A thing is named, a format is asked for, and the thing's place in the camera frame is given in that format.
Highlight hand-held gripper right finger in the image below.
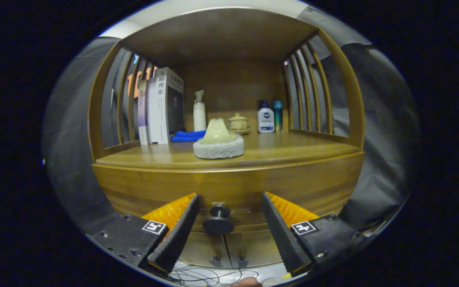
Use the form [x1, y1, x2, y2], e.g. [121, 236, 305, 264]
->
[261, 192, 367, 278]

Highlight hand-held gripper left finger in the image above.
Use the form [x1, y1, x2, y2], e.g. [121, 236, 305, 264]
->
[87, 193, 200, 273]

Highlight black round drawer knob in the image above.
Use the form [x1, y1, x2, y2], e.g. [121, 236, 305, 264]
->
[203, 203, 235, 235]

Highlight wooden drawer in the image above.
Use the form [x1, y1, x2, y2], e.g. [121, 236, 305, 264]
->
[92, 151, 365, 236]

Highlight wooden cabinet door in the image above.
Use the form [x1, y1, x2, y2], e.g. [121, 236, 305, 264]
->
[178, 232, 230, 268]
[225, 231, 284, 267]

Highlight wooden countertop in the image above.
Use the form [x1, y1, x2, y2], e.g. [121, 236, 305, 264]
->
[95, 132, 362, 170]

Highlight wooden cabinet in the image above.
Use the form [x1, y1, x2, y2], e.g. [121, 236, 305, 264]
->
[87, 8, 366, 268]

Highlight blue folded cloth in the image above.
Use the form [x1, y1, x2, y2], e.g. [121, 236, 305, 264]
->
[171, 130, 207, 143]

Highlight thin white book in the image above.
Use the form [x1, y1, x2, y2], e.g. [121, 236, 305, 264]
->
[147, 76, 159, 144]

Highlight white lotion bottle blue cap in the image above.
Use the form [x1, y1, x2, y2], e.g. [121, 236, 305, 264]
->
[257, 100, 275, 134]

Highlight white pump bottle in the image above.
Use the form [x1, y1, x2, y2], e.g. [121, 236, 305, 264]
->
[193, 90, 207, 132]

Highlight purple spine book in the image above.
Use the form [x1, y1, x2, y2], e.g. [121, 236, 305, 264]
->
[137, 79, 151, 145]

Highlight teal bottle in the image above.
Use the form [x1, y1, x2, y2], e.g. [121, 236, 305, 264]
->
[273, 100, 284, 133]

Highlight beige lidded ceramic cup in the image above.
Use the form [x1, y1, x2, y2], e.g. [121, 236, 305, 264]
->
[226, 113, 251, 135]

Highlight white spine dark cover book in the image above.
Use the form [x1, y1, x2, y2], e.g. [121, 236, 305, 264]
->
[156, 67, 185, 145]

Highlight black backdrop cloth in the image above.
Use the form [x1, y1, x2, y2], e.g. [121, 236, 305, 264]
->
[42, 6, 419, 236]

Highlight black floor cables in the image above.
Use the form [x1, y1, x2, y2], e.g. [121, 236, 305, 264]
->
[170, 265, 260, 287]

